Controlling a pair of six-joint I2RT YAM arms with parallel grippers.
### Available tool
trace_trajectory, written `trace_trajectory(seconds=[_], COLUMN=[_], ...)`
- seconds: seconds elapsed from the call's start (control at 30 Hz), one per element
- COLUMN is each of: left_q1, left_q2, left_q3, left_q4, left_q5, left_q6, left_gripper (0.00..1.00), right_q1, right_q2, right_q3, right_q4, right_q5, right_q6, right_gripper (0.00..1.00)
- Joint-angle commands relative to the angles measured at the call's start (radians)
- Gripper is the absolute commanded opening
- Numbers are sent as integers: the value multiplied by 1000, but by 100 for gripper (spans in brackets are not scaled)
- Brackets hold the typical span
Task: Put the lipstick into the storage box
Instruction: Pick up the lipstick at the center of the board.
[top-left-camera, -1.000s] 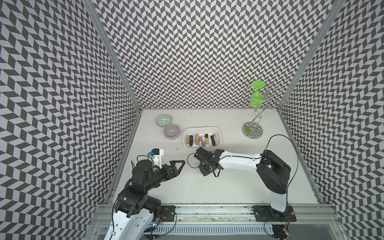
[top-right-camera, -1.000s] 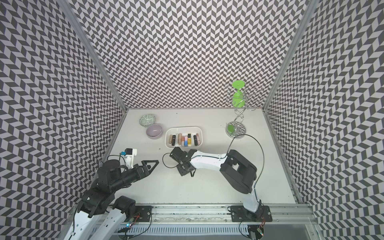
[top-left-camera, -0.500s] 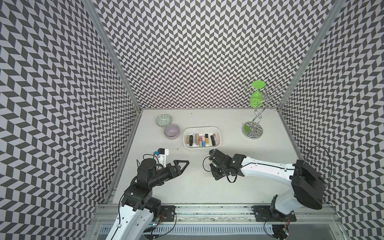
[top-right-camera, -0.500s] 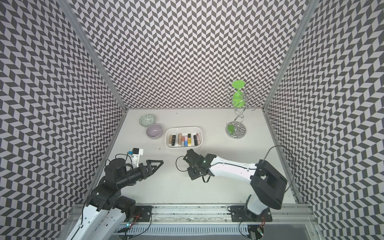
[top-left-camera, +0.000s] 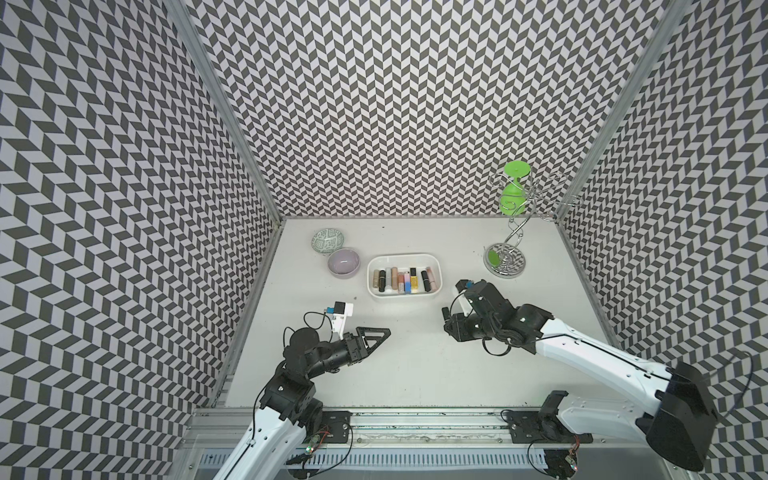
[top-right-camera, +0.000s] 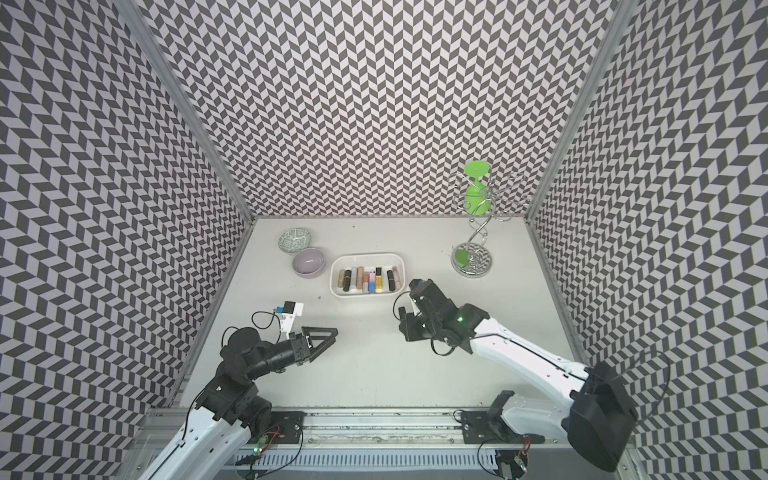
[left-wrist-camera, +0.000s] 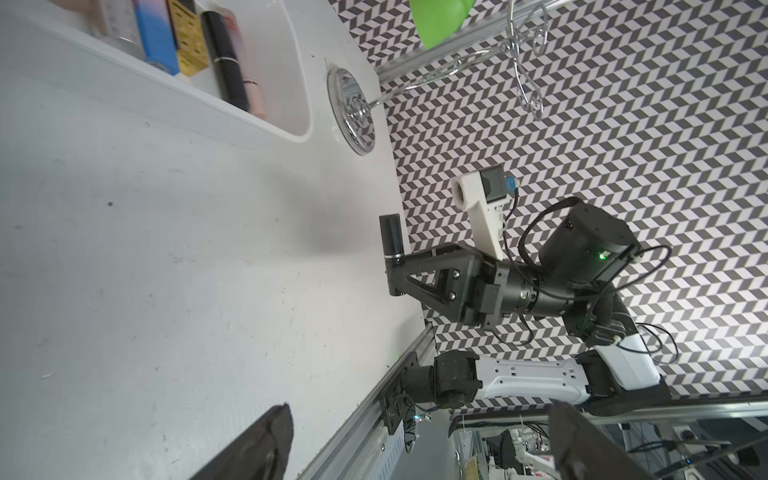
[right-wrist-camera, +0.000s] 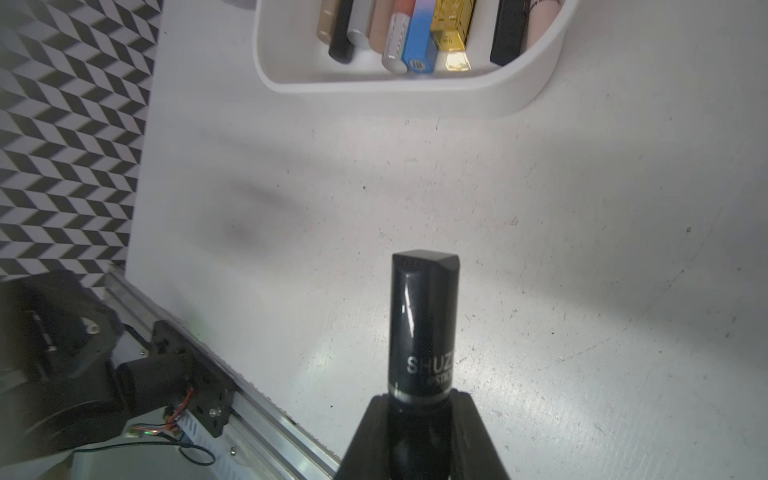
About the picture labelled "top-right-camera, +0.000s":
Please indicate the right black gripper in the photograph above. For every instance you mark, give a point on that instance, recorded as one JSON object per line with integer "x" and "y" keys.
{"x": 408, "y": 320}

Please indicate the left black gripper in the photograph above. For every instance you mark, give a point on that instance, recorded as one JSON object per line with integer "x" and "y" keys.
{"x": 297, "y": 340}

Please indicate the pink lip gloss tube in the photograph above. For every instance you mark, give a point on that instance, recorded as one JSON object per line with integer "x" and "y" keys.
{"x": 396, "y": 277}

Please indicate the black lipstick with text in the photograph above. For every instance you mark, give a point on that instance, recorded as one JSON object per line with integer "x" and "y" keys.
{"x": 391, "y": 281}

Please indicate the black and gold square lipstick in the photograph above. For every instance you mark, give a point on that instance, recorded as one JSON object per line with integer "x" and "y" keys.
{"x": 378, "y": 280}

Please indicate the beige matte lipstick tube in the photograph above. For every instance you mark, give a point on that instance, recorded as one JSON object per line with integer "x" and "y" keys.
{"x": 360, "y": 278}

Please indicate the black lipstick gold band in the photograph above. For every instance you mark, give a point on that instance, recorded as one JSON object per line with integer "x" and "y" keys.
{"x": 347, "y": 280}

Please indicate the white plastic storage box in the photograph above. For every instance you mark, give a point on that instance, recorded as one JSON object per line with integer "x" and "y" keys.
{"x": 369, "y": 262}

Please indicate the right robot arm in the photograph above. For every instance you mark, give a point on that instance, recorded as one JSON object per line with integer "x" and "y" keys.
{"x": 587, "y": 406}

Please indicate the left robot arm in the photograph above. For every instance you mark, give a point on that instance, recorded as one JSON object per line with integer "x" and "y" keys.
{"x": 228, "y": 411}

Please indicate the purple ceramic bowl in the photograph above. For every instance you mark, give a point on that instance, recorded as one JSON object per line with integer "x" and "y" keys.
{"x": 309, "y": 263}

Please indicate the green patterned bowl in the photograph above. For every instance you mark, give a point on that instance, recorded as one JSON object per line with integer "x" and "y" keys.
{"x": 294, "y": 240}

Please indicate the green plastic cup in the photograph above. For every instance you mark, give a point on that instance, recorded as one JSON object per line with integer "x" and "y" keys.
{"x": 477, "y": 200}

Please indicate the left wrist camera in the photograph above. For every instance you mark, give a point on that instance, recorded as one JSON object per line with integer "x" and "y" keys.
{"x": 287, "y": 314}

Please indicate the chrome wire stand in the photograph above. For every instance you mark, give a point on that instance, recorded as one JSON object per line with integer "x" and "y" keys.
{"x": 471, "y": 258}

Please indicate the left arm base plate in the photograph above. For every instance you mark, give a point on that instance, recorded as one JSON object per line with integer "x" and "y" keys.
{"x": 286, "y": 428}

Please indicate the aluminium front rail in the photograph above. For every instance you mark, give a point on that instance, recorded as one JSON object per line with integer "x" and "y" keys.
{"x": 379, "y": 440}

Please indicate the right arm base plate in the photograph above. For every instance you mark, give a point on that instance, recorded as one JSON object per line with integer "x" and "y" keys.
{"x": 476, "y": 427}

